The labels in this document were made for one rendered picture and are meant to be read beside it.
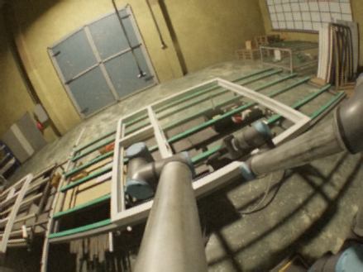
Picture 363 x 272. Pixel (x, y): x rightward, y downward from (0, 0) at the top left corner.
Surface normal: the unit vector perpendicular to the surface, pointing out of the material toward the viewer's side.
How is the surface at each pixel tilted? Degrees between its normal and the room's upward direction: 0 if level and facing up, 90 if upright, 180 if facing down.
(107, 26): 90
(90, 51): 90
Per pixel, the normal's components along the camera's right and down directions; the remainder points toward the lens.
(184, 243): 0.38, -0.92
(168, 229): -0.10, -0.98
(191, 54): 0.30, 0.48
